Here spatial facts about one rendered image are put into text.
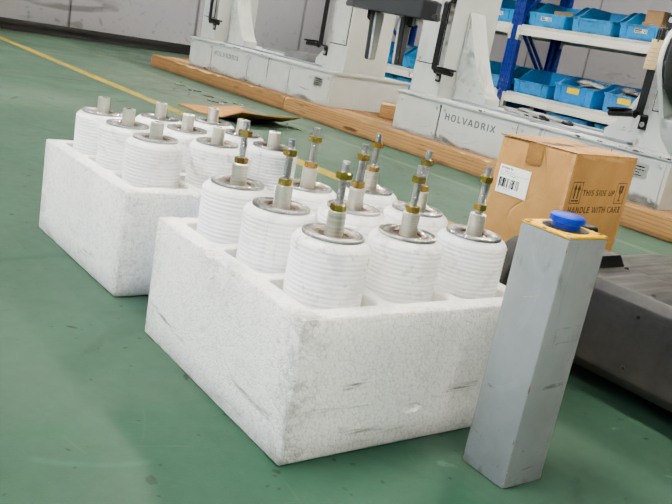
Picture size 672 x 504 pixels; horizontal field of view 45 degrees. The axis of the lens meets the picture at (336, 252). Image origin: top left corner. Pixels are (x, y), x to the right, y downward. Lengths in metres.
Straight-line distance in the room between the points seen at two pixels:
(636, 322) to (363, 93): 3.35
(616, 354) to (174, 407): 0.66
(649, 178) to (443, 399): 2.10
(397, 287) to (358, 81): 3.49
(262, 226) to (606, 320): 0.57
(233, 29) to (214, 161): 4.14
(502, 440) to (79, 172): 0.88
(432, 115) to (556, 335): 2.85
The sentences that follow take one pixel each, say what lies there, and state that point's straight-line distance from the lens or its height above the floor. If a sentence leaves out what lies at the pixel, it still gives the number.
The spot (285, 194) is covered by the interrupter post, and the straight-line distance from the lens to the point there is 1.02.
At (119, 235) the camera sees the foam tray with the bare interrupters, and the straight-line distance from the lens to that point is 1.33.
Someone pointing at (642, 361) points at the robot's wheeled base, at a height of 0.10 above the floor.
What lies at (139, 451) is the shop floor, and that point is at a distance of 0.94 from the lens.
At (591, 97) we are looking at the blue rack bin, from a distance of 6.43.
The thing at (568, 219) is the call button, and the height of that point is 0.33.
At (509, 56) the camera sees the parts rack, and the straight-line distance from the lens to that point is 6.93.
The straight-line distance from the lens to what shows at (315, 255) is 0.90.
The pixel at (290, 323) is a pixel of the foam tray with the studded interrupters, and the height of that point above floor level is 0.17.
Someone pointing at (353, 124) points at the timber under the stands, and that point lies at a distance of 4.03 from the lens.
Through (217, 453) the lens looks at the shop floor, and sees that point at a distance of 0.95.
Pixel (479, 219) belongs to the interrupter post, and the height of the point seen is 0.28.
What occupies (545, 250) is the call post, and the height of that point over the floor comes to 0.29.
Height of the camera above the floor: 0.48
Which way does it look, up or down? 15 degrees down
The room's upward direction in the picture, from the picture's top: 11 degrees clockwise
